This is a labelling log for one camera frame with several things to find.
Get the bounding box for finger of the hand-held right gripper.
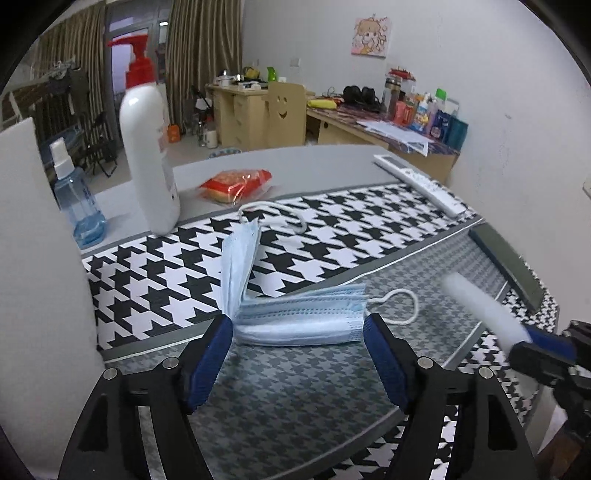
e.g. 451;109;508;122
508;340;576;387
524;324;579;364

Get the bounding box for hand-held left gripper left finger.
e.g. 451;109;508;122
58;316;234;480

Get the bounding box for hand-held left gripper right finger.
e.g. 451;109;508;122
362;313;541;480

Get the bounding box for white foam piece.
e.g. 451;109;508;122
441;273;533;354

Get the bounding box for blue face mask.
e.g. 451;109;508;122
233;284;419;348
221;200;308;320

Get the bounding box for white foam box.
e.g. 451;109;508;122
0;116;108;472

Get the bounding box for black phone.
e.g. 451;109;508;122
468;222;546;313

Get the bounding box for black white houndstooth mat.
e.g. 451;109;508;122
81;182;561;480

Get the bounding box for red snack packet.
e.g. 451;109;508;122
198;169;273;206

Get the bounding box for white remote control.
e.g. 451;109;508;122
373;154;468;218

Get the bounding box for blue spray bottle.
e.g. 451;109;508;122
50;137;108;250

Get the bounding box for white pump bottle red cap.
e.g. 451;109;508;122
107;36;182;235

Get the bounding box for group of floor bottles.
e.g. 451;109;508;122
191;119;219;149

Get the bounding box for white papers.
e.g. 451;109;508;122
358;119;435;156

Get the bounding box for desk with patterned cloth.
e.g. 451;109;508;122
306;98;461;186

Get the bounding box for light wooden desk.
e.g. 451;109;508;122
205;80;278;149

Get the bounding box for black folding chair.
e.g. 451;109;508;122
78;113;119;179

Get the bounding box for wooden chair with smiley cutout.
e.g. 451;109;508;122
263;82;308;149

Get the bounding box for group of toiletry bottles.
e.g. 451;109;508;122
383;68;470;149

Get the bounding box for black headphones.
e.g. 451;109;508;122
342;85;384;110

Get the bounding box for white metal bunk bed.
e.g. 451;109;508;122
0;62;93;158

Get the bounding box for brown curtain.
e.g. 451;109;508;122
166;0;245;126
39;4;110;139

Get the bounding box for glass balcony door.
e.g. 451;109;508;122
105;18;171;118

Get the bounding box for cartoon wall poster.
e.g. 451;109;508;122
351;16;393;59

